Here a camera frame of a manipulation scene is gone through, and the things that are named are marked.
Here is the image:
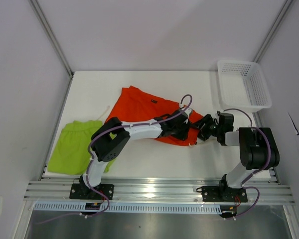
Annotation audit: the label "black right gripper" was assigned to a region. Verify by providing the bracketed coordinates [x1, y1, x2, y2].
[191, 114, 221, 141]

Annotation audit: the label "orange shorts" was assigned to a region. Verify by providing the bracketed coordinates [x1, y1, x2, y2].
[105, 86, 203, 146]

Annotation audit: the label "lime green shorts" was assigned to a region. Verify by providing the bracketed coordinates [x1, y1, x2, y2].
[47, 106, 115, 176]

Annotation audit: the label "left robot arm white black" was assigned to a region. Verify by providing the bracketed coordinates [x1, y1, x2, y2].
[79, 106, 193, 199]

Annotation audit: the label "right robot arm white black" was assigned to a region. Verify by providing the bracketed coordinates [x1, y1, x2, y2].
[193, 112, 280, 202]

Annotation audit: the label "white plastic perforated basket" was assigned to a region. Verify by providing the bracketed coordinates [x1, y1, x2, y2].
[217, 60, 272, 113]

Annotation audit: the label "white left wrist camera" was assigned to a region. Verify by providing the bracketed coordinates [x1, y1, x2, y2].
[179, 106, 193, 122]

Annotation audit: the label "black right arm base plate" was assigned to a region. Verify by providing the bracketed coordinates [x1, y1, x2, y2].
[196, 186, 248, 203]

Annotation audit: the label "white slotted cable duct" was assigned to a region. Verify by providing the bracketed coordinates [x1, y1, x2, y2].
[33, 201, 222, 215]

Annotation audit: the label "aluminium frame rail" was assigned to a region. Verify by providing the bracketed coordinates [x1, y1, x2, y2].
[24, 178, 295, 205]

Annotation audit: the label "right corner aluminium post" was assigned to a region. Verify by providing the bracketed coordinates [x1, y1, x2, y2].
[252, 0, 297, 64]

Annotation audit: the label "corner aluminium post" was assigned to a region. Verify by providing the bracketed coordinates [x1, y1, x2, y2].
[252, 0, 297, 64]
[28, 0, 73, 77]

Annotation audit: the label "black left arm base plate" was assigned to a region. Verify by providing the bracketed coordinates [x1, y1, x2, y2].
[69, 183, 114, 200]

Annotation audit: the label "left corner aluminium post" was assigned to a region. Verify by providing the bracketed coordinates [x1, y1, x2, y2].
[28, 0, 73, 77]

